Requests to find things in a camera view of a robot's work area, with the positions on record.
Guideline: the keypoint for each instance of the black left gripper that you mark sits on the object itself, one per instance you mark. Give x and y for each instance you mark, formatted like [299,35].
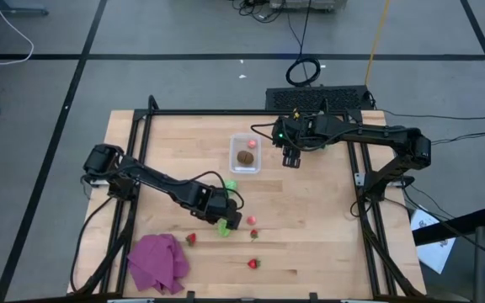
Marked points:
[213,204]

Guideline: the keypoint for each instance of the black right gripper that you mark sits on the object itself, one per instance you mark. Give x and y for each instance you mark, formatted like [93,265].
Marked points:
[293,132]

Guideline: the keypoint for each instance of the green toy starfruit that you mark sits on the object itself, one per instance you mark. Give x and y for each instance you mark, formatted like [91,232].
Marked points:
[222,229]

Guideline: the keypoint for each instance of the pink toy peach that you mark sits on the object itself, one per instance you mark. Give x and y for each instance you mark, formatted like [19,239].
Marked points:
[251,220]

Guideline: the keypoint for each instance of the red toy strawberry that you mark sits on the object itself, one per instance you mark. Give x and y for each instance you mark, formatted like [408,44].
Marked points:
[190,240]
[254,234]
[252,264]

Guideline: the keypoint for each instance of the small red toy piece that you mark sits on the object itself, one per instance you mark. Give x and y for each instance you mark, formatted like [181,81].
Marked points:
[252,144]

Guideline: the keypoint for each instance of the brown toy kiwi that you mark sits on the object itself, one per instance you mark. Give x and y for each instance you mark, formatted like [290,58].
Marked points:
[245,157]

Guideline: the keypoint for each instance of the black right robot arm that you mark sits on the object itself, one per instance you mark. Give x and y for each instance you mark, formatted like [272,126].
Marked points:
[377,134]

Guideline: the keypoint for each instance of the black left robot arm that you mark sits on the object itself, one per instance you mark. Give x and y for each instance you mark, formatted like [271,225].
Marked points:
[158,183]

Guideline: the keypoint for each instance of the clear plastic tupperware container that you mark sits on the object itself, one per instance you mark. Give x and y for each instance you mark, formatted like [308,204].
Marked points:
[245,170]

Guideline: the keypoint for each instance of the black perforated computer case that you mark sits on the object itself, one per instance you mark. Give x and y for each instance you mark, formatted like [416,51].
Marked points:
[318,99]

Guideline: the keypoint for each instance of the purple cloth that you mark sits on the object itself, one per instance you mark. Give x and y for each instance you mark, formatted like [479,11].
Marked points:
[158,263]

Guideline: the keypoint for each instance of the black power adapter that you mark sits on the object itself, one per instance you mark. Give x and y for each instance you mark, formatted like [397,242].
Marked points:
[400,181]

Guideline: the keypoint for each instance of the grey equipment box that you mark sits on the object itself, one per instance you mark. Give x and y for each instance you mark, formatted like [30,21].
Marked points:
[310,4]

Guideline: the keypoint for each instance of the white paper sheet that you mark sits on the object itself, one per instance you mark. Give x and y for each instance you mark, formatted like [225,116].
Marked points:
[434,252]

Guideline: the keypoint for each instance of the black desk beam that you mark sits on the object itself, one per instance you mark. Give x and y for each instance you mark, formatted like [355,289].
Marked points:
[457,225]

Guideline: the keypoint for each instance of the grey furniture leg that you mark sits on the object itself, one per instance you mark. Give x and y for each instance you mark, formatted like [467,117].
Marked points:
[19,8]

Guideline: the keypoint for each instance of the black metal table frame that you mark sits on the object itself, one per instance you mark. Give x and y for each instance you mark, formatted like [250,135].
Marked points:
[246,112]

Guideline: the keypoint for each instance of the silver metal bracket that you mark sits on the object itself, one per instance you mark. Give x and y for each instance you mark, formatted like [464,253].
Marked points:
[359,179]

